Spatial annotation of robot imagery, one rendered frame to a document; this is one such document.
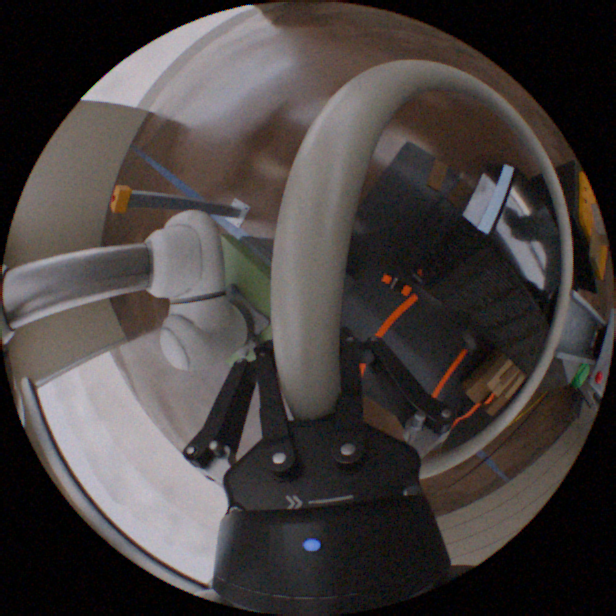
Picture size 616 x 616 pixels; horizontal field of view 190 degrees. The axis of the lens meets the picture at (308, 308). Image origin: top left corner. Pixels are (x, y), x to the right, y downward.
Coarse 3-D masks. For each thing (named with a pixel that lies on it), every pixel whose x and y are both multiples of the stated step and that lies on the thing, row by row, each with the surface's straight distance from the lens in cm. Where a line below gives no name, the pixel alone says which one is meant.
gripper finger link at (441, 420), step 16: (384, 352) 14; (384, 368) 13; (400, 368) 13; (384, 384) 14; (400, 384) 11; (416, 384) 11; (400, 400) 12; (416, 400) 11; (432, 400) 11; (400, 416) 12; (432, 416) 10; (448, 416) 10
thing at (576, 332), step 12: (576, 300) 48; (576, 312) 58; (588, 312) 63; (552, 324) 47; (564, 324) 52; (576, 324) 60; (588, 324) 70; (600, 324) 82; (564, 336) 54; (576, 336) 62; (588, 336) 73; (564, 348) 55; (576, 348) 65; (588, 348) 78; (576, 360) 58; (588, 360) 69
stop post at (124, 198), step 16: (128, 192) 114; (144, 192) 124; (112, 208) 119; (160, 208) 127; (176, 208) 133; (192, 208) 140; (208, 208) 149; (224, 208) 159; (240, 208) 176; (240, 224) 173
